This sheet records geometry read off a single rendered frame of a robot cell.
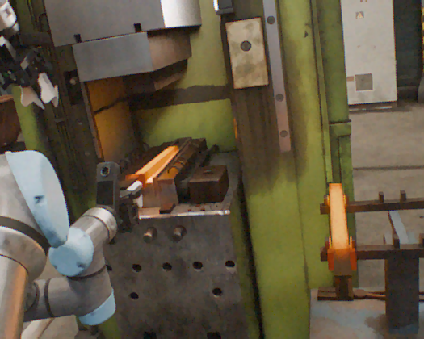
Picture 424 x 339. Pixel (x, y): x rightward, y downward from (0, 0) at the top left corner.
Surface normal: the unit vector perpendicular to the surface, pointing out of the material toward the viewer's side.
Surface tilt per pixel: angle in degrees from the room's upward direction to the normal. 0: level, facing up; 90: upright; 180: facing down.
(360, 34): 90
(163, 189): 90
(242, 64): 90
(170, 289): 90
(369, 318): 0
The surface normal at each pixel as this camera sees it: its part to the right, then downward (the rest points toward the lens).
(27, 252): 0.75, 0.26
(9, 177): -0.05, -0.48
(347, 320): -0.15, -0.94
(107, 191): -0.26, -0.23
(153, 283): -0.19, 0.32
